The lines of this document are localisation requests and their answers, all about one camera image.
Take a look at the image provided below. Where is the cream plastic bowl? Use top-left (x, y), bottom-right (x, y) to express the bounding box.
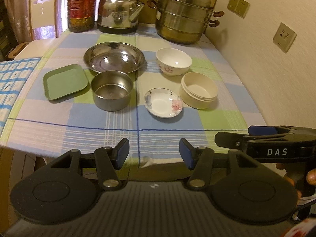
top-left (179, 72), bottom-right (218, 110)

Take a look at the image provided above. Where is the small floral saucer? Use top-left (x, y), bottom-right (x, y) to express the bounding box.
top-left (144, 88), bottom-right (183, 119)

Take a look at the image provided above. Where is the small steel pot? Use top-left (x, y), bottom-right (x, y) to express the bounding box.
top-left (90, 71), bottom-right (133, 111)

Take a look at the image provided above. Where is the green square plate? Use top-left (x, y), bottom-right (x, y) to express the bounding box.
top-left (43, 64), bottom-right (88, 100)

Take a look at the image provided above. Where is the white floral bowl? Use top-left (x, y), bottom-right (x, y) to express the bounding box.
top-left (155, 48), bottom-right (192, 76)

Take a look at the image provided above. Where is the person's right hand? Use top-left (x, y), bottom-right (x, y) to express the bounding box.
top-left (276, 163), bottom-right (315, 198)

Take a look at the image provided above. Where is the checked tablecloth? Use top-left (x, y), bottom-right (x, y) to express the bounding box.
top-left (1, 26), bottom-right (265, 166)

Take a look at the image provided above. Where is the large steel dish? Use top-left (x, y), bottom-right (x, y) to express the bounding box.
top-left (83, 42), bottom-right (145, 74)

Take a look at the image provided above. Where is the blue grid cloth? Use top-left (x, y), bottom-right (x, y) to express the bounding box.
top-left (0, 57), bottom-right (41, 132)

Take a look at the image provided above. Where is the stacked steel steamer pot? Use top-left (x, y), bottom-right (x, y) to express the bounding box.
top-left (147, 0), bottom-right (224, 44)

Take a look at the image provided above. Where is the stainless steel kettle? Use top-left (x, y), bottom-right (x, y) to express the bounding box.
top-left (96, 0), bottom-right (145, 34)

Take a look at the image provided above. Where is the white wooden chair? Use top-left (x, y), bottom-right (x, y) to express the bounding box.
top-left (28, 0), bottom-right (59, 41)

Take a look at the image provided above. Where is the cooking oil bottle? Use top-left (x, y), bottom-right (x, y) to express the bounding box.
top-left (68, 0), bottom-right (96, 33)

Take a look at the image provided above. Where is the wall socket plate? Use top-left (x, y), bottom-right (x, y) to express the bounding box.
top-left (273, 23), bottom-right (297, 53)

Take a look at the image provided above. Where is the double wall switch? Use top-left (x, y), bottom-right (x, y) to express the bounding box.
top-left (227, 0), bottom-right (250, 18)

